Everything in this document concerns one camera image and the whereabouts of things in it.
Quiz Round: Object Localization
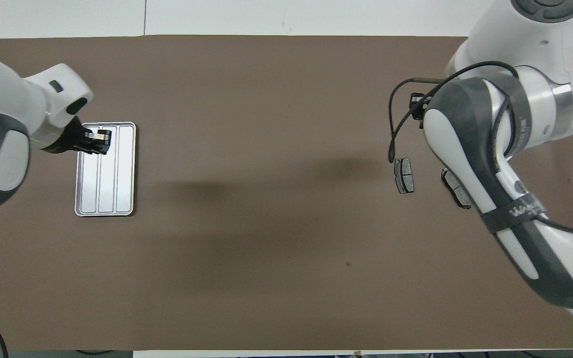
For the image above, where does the brown table mat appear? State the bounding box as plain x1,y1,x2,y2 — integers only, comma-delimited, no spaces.
0,35,573,351

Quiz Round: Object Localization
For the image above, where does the silver metal tray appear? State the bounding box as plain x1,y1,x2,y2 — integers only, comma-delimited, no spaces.
74,122,137,217

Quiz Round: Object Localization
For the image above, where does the rectangular dark brake pad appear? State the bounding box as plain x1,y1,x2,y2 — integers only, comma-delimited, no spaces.
394,158,415,194

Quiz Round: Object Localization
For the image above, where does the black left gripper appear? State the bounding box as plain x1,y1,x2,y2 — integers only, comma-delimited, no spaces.
44,117,113,154

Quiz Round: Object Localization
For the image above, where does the elongated dark brake pad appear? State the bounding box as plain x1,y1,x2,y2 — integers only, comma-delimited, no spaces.
441,168,472,209

